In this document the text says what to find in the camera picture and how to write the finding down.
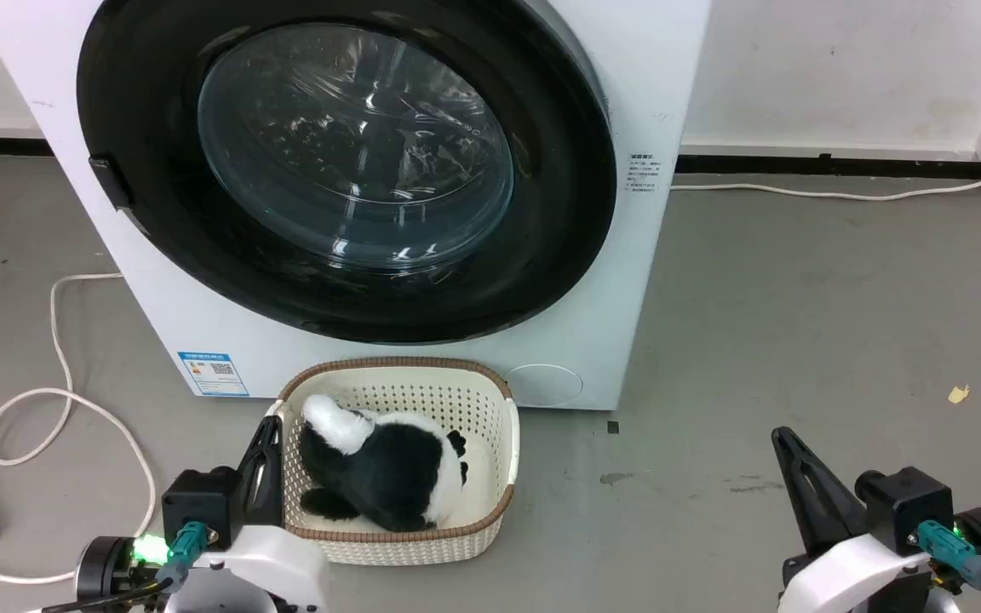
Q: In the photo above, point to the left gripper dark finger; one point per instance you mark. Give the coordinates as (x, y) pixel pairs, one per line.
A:
(249, 485)
(272, 468)

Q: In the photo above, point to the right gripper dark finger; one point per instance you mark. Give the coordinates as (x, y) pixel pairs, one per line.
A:
(806, 502)
(831, 498)

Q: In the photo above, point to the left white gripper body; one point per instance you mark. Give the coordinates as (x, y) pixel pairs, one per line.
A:
(273, 562)

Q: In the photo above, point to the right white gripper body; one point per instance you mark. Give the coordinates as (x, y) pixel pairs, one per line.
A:
(848, 575)

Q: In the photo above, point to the round black glass washer door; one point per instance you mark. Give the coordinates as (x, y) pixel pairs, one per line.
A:
(354, 153)

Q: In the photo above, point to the white front-load washing machine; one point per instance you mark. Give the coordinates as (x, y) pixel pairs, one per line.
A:
(635, 77)

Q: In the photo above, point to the blue energy label sticker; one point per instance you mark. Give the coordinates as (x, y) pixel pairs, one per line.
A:
(213, 374)

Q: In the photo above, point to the black and white panda plush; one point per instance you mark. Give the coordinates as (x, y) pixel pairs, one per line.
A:
(392, 468)

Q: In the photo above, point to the small yellow paper scrap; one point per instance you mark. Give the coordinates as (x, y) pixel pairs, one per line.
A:
(958, 393)

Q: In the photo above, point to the white perforated laundry basket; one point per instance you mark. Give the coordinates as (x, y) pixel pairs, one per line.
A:
(473, 409)

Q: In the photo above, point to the round white filter cover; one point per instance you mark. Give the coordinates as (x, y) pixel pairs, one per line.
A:
(544, 384)

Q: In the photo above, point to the small printed text sticker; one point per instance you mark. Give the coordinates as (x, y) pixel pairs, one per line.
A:
(644, 174)

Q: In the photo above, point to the left black wrist camera box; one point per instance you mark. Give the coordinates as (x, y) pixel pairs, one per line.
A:
(199, 504)

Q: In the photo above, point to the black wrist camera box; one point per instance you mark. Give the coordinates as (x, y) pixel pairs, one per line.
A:
(903, 507)
(199, 504)

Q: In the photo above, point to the right black wrist camera box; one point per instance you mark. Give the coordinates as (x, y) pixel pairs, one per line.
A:
(903, 507)

